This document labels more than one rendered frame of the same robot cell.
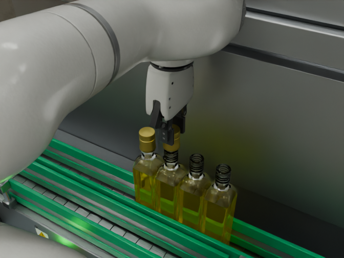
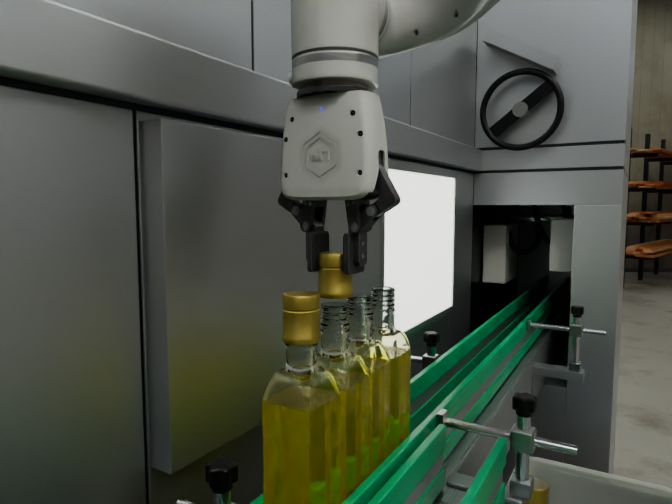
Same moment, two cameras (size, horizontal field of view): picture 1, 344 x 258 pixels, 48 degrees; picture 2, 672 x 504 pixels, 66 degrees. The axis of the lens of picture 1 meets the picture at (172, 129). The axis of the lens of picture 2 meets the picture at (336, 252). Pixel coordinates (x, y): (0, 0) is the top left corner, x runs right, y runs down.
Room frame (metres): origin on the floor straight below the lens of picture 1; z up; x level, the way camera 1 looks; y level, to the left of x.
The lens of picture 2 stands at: (0.58, 0.51, 1.41)
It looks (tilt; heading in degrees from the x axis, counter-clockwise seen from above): 5 degrees down; 270
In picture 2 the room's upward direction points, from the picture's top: straight up
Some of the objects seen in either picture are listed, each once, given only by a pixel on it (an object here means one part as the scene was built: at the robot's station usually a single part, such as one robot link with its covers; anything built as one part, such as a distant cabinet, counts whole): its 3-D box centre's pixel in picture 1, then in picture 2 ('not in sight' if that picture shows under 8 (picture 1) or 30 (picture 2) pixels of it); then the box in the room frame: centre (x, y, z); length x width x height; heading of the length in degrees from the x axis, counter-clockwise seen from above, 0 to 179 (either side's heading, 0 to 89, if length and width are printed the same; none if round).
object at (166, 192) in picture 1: (171, 198); (335, 451); (0.58, 0.00, 1.16); 0.06 x 0.06 x 0.21; 59
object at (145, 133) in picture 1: (147, 139); (301, 316); (0.61, 0.05, 1.31); 0.04 x 0.04 x 0.04
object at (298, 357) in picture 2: (147, 147); (301, 340); (0.61, 0.05, 1.29); 0.03 x 0.03 x 0.05
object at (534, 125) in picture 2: not in sight; (521, 110); (0.09, -0.89, 1.66); 0.21 x 0.05 x 0.21; 150
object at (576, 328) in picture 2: not in sight; (564, 352); (0.05, -0.66, 1.07); 0.17 x 0.05 x 0.23; 150
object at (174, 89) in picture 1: (171, 82); (335, 142); (0.58, 0.00, 1.47); 0.10 x 0.07 x 0.11; 149
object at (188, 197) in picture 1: (194, 208); (359, 430); (0.55, -0.05, 1.16); 0.06 x 0.06 x 0.21; 61
